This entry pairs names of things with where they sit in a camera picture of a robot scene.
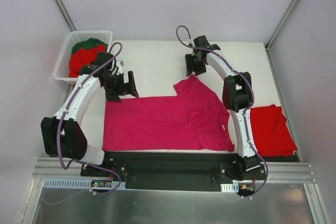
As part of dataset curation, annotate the pink t shirt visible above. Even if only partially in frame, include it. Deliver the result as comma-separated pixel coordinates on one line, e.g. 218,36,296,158
102,76,235,152

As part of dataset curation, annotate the white perforated plastic basket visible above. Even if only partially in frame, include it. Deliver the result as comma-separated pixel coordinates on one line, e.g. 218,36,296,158
53,30,113,84

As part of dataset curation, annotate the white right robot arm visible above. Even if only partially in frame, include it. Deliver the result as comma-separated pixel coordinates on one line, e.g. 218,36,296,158
185,36,260,179

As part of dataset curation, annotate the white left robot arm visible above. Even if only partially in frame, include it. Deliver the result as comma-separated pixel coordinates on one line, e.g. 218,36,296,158
40,51,139,176

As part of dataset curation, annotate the red t shirt in basket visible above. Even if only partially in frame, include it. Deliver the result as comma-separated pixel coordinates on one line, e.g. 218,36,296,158
68,45,106,78

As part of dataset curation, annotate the green t shirt in basket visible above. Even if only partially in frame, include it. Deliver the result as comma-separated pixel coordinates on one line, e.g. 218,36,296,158
71,38,108,55

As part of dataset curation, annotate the folded red t shirt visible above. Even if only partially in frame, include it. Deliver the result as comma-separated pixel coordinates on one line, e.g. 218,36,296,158
250,104,298,157

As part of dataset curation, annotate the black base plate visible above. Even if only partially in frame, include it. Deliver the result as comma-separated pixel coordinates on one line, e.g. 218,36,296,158
78,152,268,192

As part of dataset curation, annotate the right aluminium frame post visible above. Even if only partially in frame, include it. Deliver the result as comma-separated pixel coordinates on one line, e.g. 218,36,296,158
265,0,301,52

